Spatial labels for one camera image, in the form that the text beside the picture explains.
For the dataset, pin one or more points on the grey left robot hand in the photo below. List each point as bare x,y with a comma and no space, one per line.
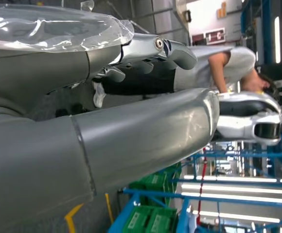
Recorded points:
131,141

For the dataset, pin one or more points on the blue metal shelf rack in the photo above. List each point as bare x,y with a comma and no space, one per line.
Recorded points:
155,194

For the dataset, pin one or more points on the green plastic crate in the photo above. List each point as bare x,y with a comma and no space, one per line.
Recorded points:
160,183
150,220

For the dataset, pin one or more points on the yellow floor tape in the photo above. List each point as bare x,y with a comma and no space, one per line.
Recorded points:
73,215

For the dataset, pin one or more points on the person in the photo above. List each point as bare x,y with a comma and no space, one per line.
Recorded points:
204,70

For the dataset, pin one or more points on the red and white sign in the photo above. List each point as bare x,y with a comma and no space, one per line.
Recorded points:
215,36

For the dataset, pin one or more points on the orange wall sign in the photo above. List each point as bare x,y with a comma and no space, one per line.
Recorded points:
221,9

